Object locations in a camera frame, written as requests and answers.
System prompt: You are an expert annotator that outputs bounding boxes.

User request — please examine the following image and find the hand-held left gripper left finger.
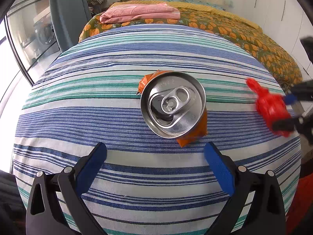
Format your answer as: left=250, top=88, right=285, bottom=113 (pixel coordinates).
left=26, top=142, right=108, bottom=235

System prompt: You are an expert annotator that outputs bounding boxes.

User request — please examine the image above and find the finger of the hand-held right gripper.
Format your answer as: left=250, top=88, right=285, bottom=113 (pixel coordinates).
left=272, top=116, right=306, bottom=133
left=283, top=81, right=313, bottom=106

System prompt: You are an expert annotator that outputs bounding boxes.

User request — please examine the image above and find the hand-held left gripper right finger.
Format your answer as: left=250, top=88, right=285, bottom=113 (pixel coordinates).
left=204, top=141, right=286, bottom=235

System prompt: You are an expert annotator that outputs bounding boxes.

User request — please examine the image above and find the red plastic bag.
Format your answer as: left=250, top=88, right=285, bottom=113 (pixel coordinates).
left=246, top=78, right=292, bottom=137

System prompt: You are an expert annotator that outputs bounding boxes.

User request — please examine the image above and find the orange soda can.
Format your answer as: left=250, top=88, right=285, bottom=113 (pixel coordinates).
left=136, top=70, right=208, bottom=148

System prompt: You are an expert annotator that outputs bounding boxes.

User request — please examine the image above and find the striped round tablecloth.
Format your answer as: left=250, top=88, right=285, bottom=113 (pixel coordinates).
left=12, top=24, right=302, bottom=235

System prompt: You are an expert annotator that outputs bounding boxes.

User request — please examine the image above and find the orange item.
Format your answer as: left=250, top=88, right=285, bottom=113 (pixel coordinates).
left=300, top=176, right=313, bottom=226

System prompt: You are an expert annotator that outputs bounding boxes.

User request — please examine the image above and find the orange floral duvet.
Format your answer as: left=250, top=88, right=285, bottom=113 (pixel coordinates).
left=78, top=11, right=304, bottom=86

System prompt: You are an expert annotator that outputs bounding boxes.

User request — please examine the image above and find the white wardrobe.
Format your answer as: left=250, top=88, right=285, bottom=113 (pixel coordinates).
left=225, top=0, right=313, bottom=79

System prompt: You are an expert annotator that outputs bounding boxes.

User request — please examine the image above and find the yellow blanket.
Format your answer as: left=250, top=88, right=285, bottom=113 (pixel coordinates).
left=110, top=0, right=263, bottom=30

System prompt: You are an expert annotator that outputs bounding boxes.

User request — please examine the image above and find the washing machine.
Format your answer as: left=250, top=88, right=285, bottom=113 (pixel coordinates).
left=34, top=21, right=58, bottom=47

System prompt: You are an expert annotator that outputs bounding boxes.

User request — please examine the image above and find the black framed glass door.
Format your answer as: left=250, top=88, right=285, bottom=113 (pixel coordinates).
left=4, top=0, right=61, bottom=86

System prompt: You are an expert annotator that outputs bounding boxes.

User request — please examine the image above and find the blue curtain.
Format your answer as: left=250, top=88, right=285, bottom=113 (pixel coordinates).
left=49, top=0, right=92, bottom=53

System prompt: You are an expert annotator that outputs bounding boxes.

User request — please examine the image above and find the folded pink striped sheet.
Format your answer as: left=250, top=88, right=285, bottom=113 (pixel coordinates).
left=99, top=2, right=181, bottom=25

